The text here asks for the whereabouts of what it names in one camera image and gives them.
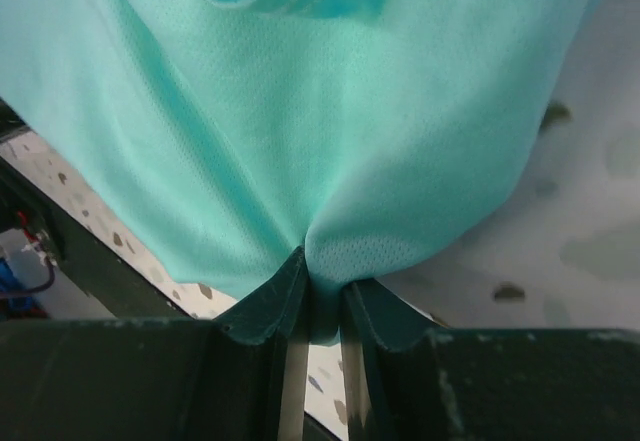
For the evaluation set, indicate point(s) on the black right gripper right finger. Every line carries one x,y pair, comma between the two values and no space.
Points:
408,379

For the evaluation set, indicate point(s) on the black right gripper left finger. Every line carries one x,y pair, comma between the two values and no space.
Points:
239,376

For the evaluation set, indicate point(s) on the mint green t shirt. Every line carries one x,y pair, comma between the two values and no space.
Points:
227,133

